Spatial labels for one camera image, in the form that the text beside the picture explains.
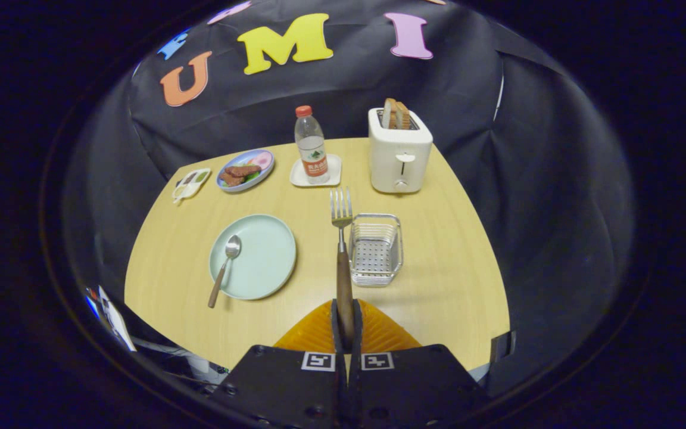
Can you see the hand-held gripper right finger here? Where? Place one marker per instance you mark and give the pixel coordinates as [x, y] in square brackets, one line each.
[358, 333]

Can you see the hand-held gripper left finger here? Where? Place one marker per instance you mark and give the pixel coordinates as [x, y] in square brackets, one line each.
[335, 333]

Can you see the pale green round plate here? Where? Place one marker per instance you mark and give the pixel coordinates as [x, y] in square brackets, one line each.
[265, 256]

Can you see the white square coaster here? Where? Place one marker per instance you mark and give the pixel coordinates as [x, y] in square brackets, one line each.
[334, 176]

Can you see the clear bottle red cap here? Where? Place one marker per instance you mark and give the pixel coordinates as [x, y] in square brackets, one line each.
[312, 149]

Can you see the brown meat slice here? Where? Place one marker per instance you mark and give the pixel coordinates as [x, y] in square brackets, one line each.
[231, 179]
[245, 170]

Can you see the blue patterned food plate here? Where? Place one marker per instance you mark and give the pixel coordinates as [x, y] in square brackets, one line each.
[262, 159]

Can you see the white toaster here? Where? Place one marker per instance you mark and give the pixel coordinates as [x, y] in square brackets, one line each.
[399, 149]

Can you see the white divided sauce dish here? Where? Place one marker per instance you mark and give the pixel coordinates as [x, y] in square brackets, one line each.
[191, 185]

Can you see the toast slice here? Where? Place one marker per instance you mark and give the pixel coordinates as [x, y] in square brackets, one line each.
[403, 116]
[389, 113]

